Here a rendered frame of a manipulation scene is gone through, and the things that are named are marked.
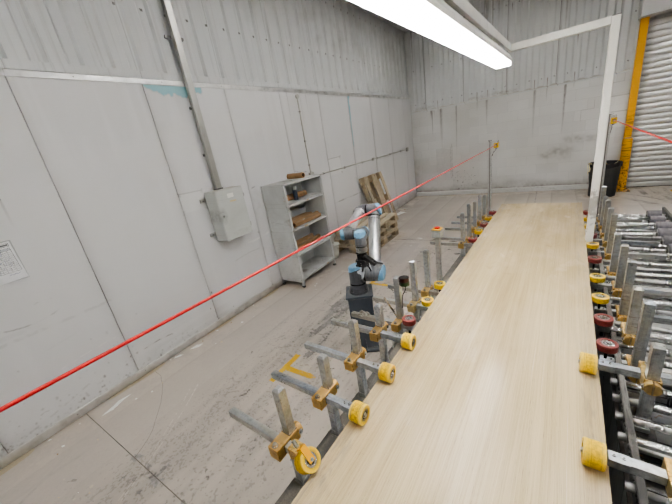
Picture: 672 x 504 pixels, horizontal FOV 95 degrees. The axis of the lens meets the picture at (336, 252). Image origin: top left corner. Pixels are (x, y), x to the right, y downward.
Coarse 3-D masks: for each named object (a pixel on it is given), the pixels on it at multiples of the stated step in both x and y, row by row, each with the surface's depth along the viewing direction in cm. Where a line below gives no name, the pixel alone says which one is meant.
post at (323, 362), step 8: (320, 360) 129; (328, 360) 131; (320, 368) 131; (328, 368) 132; (328, 376) 132; (328, 384) 133; (328, 408) 139; (336, 408) 139; (336, 416) 140; (336, 424) 140
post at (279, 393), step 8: (272, 392) 110; (280, 392) 109; (280, 400) 109; (280, 408) 111; (288, 408) 113; (280, 416) 113; (288, 416) 113; (288, 424) 114; (288, 432) 114; (296, 472) 123
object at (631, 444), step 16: (656, 272) 230; (592, 288) 254; (592, 304) 245; (608, 304) 179; (608, 336) 171; (608, 384) 153; (624, 384) 128; (608, 400) 149; (624, 400) 121; (656, 400) 144; (608, 416) 146; (624, 416) 116; (656, 416) 137; (608, 432) 143; (624, 432) 119; (656, 432) 131; (608, 448) 140; (624, 448) 117; (656, 464) 110; (640, 480) 95; (624, 496) 107; (640, 496) 92
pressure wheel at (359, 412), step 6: (354, 402) 123; (360, 402) 123; (354, 408) 121; (360, 408) 120; (366, 408) 122; (348, 414) 121; (354, 414) 120; (360, 414) 119; (366, 414) 121; (354, 420) 120; (360, 420) 118; (366, 420) 123
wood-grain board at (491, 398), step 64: (512, 256) 245; (576, 256) 228; (448, 320) 178; (512, 320) 169; (576, 320) 161; (384, 384) 140; (448, 384) 134; (512, 384) 129; (576, 384) 124; (384, 448) 111; (448, 448) 108; (512, 448) 104; (576, 448) 101
